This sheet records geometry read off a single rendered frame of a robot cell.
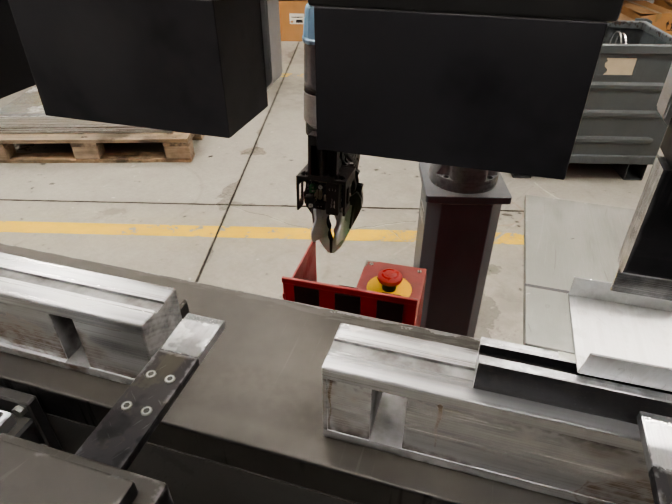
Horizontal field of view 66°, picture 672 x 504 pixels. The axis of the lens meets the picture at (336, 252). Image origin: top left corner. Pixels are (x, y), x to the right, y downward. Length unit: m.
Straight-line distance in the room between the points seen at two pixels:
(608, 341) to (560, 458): 0.10
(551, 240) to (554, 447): 0.22
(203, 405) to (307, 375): 0.11
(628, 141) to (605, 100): 0.27
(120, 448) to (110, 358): 0.21
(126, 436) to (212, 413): 0.18
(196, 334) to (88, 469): 0.14
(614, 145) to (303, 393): 2.75
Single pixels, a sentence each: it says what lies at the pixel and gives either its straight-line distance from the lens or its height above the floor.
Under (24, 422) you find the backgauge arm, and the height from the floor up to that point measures 0.84.
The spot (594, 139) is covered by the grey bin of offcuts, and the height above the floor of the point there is 0.24.
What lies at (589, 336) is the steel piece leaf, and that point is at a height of 1.00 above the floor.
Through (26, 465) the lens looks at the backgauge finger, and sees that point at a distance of 0.36.
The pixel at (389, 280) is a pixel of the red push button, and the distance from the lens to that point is 0.81.
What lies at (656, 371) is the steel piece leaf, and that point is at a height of 1.03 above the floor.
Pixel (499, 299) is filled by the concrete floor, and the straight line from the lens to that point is 2.12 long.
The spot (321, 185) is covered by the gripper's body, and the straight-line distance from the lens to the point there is 0.72.
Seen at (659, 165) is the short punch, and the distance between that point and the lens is 0.36.
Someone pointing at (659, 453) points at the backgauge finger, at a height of 1.00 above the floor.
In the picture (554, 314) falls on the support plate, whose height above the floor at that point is 1.00.
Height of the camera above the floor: 1.30
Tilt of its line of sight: 35 degrees down
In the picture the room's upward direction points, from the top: straight up
